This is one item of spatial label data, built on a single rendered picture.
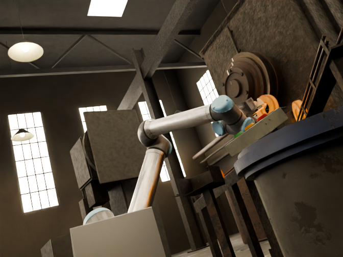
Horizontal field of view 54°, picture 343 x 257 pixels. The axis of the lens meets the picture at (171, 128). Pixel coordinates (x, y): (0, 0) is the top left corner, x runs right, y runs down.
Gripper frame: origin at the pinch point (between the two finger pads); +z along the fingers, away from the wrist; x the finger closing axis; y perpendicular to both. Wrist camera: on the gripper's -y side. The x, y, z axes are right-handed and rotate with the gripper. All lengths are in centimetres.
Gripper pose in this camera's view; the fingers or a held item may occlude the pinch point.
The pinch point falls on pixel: (265, 105)
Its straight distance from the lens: 193.1
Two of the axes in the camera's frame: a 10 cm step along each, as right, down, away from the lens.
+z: 7.7, -3.9, 5.0
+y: -5.3, -8.3, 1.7
